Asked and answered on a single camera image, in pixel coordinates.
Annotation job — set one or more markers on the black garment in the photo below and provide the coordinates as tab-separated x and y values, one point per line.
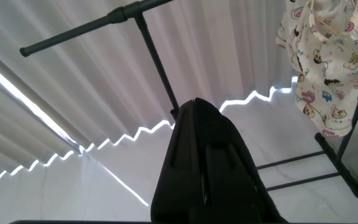
211	112

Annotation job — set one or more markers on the cream printed garment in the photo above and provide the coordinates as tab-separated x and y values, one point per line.
322	77

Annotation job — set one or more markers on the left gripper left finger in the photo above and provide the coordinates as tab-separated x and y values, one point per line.
179	186

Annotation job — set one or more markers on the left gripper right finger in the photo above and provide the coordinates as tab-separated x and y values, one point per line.
228	186

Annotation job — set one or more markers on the black clothes rack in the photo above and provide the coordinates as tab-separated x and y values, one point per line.
73	32

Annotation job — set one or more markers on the white curtain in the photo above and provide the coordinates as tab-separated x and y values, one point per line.
73	93

